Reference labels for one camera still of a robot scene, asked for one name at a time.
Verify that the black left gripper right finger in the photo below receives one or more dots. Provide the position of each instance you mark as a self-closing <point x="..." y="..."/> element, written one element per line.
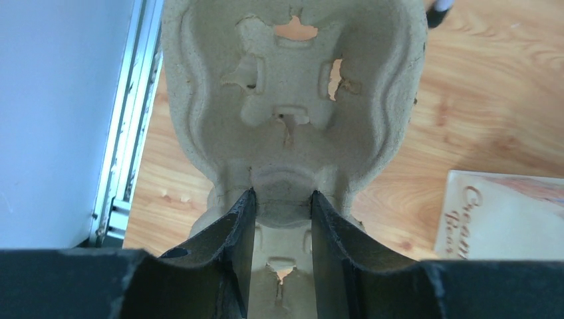
<point x="358" y="277"/>

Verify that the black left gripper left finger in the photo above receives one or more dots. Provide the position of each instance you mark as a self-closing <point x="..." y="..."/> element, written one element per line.
<point x="207" y="276"/>

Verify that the paper takeout bag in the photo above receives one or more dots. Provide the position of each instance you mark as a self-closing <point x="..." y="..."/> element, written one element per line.
<point x="494" y="216"/>

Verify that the cardboard cup carrier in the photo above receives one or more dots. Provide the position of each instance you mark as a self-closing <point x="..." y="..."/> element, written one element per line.
<point x="288" y="98"/>

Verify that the brown cup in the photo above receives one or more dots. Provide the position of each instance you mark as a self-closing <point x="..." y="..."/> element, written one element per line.
<point x="437" y="12"/>

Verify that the aluminium rail frame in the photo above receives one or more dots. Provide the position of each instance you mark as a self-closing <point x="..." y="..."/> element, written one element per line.
<point x="133" y="104"/>

